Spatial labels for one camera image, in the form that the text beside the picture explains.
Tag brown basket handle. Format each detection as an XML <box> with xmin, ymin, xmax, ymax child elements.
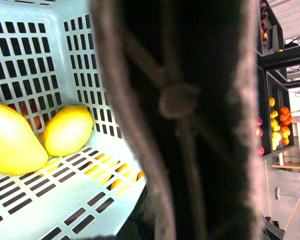
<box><xmin>89</xmin><ymin>0</ymin><xmax>263</xmax><ymax>240</ymax></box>

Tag yellow lemon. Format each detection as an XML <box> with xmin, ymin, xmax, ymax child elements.
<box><xmin>43</xmin><ymin>105</ymin><xmax>93</xmax><ymax>157</ymax></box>

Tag light blue plastic basket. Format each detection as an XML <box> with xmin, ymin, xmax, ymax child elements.
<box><xmin>0</xmin><ymin>0</ymin><xmax>146</xmax><ymax>240</ymax></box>

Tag yellow mango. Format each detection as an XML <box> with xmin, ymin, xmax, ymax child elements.
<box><xmin>0</xmin><ymin>103</ymin><xmax>49</xmax><ymax>176</ymax></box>

